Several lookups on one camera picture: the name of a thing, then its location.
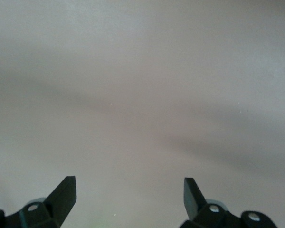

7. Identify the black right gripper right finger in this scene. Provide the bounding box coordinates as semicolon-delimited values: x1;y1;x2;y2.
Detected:
180;177;278;228

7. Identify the brown table cover sheet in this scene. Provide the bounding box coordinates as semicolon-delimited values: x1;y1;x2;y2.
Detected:
0;0;285;228

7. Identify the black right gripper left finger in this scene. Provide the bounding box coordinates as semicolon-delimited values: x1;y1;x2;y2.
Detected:
0;176;77;228

